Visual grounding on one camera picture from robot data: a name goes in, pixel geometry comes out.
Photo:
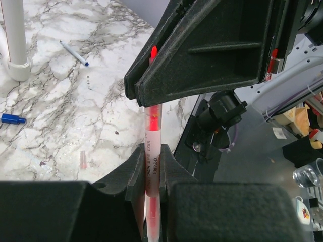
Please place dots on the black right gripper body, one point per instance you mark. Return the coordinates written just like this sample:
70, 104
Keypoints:
285, 18

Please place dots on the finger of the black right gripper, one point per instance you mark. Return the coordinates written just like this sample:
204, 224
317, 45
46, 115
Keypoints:
218, 45
171, 17

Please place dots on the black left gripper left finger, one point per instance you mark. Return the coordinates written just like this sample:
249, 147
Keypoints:
110, 209

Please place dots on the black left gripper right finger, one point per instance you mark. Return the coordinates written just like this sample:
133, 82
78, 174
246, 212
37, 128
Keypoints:
196, 211

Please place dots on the red pen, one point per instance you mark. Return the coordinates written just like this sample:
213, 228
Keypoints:
152, 146

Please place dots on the white blue marker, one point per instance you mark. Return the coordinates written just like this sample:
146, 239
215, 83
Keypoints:
75, 54

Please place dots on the white printed mug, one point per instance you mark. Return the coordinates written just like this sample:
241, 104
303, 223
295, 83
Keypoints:
302, 211

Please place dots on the clear plastic cup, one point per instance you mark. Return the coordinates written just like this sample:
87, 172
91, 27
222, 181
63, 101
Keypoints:
309, 175

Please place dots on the blue marker cap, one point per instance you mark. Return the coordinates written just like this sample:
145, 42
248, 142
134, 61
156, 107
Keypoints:
12, 119

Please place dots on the white PVC pipe frame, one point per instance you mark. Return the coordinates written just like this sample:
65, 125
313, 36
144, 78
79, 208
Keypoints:
13, 41

